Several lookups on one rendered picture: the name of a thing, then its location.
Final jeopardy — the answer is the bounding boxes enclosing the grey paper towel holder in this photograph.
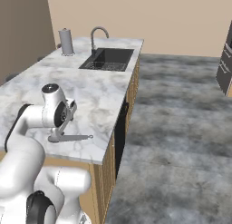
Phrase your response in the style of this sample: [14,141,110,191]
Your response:
[58,27,76,57]

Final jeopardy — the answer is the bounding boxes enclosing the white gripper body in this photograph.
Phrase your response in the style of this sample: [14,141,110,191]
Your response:
[65,98,78,122]

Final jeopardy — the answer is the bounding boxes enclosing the black sink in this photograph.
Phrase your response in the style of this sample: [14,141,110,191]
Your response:
[78,47,135,73]

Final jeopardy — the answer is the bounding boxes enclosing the wooden counter cupboards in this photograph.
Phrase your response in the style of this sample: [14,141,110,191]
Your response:
[79,56,141,224]

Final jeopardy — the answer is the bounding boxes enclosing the grey metal tongs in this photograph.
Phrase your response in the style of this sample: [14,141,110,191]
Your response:
[47,117,94,143]

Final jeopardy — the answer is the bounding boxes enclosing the dark oven stack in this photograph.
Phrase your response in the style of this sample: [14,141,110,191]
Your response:
[215,20,232,97]

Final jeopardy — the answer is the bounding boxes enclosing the grey curved tap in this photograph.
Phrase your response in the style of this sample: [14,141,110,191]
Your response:
[90,25,111,57]

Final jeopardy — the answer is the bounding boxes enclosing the black dishwasher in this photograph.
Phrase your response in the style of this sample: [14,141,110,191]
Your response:
[113,95,130,180]

